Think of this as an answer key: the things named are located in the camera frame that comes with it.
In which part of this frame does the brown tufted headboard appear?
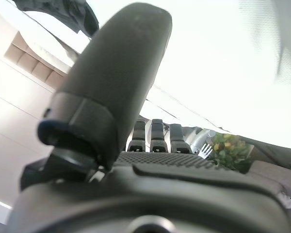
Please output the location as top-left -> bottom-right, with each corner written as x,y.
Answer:
4,31 -> 74,91

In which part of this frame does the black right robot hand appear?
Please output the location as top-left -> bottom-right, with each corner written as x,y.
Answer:
198,143 -> 213,160

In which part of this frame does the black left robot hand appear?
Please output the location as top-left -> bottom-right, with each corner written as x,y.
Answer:
6,1 -> 291,233

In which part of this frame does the green potted plant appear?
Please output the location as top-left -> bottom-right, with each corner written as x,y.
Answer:
209,133 -> 255,173

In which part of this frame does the black garment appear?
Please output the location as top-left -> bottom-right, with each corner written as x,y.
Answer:
13,0 -> 100,38

